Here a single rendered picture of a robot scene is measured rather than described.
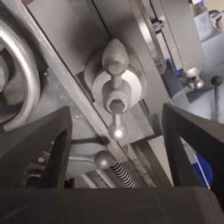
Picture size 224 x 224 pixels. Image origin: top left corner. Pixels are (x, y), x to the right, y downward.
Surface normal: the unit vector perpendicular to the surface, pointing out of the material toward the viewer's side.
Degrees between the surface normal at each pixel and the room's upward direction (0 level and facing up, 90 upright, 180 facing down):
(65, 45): 90
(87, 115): 90
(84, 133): 90
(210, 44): 86
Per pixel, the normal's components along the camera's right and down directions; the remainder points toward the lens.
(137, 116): -0.01, 0.56
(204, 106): 0.29, 0.40
